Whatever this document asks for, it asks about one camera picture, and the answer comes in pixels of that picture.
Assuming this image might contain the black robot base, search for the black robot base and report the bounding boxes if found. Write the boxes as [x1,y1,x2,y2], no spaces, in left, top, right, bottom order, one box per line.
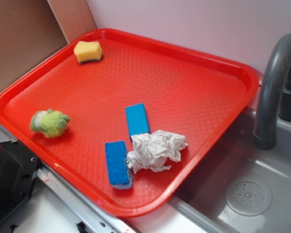
[0,141,40,224]

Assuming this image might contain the blue block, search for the blue block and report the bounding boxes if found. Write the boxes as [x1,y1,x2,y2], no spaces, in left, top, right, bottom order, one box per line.
[125,103,150,141]

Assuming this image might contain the red plastic tray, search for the red plastic tray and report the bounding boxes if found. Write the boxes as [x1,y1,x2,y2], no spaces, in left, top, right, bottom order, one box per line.
[0,29,259,217]

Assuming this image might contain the crumpled white paper towel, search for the crumpled white paper towel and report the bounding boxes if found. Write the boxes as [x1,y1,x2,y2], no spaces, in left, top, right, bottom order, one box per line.
[126,130,188,173]

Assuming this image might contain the blue scrub sponge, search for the blue scrub sponge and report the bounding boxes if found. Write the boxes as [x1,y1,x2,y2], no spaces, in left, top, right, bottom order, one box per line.
[105,141,133,189]

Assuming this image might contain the yellow sponge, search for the yellow sponge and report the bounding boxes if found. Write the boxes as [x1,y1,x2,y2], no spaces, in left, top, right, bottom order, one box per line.
[73,41,103,64]

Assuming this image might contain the green plush toy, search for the green plush toy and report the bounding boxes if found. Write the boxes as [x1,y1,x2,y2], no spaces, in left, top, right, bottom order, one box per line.
[30,109,70,138]

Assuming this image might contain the grey plastic sink basin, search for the grey plastic sink basin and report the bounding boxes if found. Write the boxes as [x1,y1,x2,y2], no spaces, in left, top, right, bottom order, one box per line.
[169,109,291,233]

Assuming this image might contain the grey toy faucet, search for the grey toy faucet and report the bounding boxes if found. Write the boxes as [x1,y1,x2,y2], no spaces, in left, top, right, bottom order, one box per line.
[254,33,291,150]

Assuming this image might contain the sink drain strainer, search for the sink drain strainer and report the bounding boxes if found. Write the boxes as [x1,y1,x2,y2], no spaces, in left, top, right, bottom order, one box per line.
[225,176,273,216]

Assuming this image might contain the brown cardboard panel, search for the brown cardboard panel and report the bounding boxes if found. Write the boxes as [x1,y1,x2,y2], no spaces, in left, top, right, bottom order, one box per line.
[0,0,67,92]

